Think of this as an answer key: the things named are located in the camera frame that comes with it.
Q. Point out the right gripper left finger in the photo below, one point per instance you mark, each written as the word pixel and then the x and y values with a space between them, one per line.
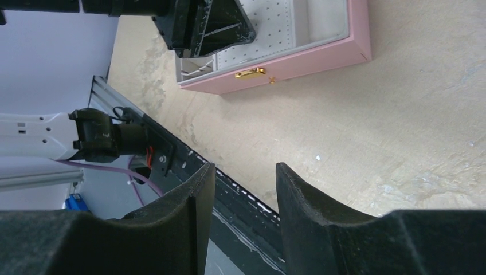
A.
pixel 167 236

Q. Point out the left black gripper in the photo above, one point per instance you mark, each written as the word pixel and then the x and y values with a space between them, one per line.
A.
pixel 176 18

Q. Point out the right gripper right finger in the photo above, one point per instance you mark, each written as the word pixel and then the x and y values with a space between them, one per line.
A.
pixel 321 235

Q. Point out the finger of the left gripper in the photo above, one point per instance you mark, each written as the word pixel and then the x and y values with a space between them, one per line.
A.
pixel 219 25

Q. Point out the pink jewelry box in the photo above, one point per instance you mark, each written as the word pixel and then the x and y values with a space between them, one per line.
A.
pixel 293 39

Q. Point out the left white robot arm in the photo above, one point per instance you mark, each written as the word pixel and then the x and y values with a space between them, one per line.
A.
pixel 84 134

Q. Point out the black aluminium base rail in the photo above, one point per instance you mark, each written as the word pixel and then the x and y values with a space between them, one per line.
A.
pixel 245 232

